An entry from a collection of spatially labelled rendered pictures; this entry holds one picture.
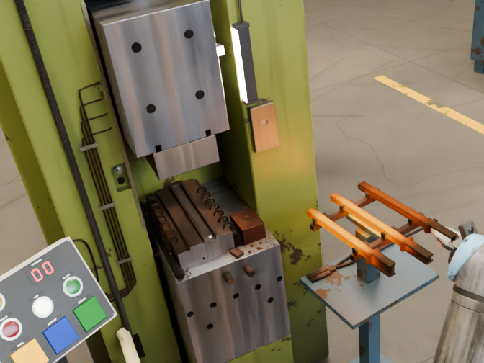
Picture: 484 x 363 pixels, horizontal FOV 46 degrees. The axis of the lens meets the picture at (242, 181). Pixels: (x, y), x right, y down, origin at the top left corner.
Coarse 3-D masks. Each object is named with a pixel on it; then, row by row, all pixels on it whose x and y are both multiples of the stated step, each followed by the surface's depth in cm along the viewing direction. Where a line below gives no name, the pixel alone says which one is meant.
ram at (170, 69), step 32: (96, 0) 171; (160, 0) 161; (192, 0) 156; (96, 32) 162; (128, 32) 150; (160, 32) 153; (192, 32) 158; (128, 64) 154; (160, 64) 157; (192, 64) 161; (128, 96) 158; (160, 96) 161; (192, 96) 165; (224, 96) 170; (128, 128) 162; (160, 128) 166; (192, 128) 170; (224, 128) 174
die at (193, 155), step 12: (192, 144) 172; (204, 144) 174; (216, 144) 176; (156, 156) 169; (168, 156) 171; (180, 156) 173; (192, 156) 174; (204, 156) 176; (216, 156) 178; (156, 168) 171; (168, 168) 173; (180, 168) 174; (192, 168) 176
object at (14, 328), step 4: (4, 324) 152; (8, 324) 152; (12, 324) 153; (16, 324) 154; (4, 328) 152; (8, 328) 152; (12, 328) 153; (16, 328) 153; (4, 332) 152; (8, 332) 152; (12, 332) 153; (16, 332) 153; (8, 336) 152; (12, 336) 152
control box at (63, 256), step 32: (32, 256) 165; (64, 256) 165; (0, 288) 153; (32, 288) 158; (64, 288) 163; (96, 288) 168; (0, 320) 152; (32, 320) 156; (0, 352) 150; (64, 352) 160
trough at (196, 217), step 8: (176, 184) 223; (176, 192) 221; (184, 192) 220; (184, 200) 215; (192, 208) 210; (192, 216) 205; (200, 216) 205; (200, 224) 200; (208, 232) 196; (208, 240) 192
